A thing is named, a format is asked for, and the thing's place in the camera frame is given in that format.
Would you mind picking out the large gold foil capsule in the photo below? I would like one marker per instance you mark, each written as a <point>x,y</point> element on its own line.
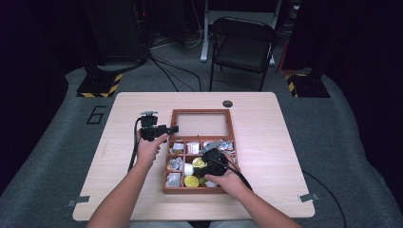
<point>199,162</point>

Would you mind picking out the person's right hand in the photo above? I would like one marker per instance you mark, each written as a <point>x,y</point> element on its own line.
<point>229,182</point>

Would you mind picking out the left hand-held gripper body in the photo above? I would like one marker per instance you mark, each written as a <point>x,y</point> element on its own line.
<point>150,128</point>

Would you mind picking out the wooden box with glass lid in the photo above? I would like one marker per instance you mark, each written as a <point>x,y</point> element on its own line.
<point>171,190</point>

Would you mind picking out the black equipment rack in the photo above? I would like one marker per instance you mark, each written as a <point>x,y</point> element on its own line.
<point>117,31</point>

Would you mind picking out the black stand base striped edge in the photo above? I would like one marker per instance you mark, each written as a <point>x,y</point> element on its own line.
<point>309,87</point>
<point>98,85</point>

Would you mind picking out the black table grommet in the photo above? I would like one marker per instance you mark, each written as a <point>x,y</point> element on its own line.
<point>227,103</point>

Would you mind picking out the yellow-green foil capsule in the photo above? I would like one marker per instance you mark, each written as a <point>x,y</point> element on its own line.
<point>202,181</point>

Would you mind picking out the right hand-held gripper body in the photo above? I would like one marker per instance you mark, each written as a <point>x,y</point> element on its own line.
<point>215,163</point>

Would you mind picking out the white capsule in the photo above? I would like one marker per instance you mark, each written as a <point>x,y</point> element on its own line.
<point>189,169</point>

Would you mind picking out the black folding chair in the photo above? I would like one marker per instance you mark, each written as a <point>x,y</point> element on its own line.
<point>242,47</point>

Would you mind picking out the grey floor carpet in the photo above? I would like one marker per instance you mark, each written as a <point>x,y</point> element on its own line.
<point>47,164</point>

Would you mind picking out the grey tape piece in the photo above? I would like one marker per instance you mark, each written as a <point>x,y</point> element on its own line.
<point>78,200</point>
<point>309,197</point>

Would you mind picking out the white desk frame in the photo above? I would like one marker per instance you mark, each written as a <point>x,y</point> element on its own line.
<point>204,38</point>

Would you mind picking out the person's left hand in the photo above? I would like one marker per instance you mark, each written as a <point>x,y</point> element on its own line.
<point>147,152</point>

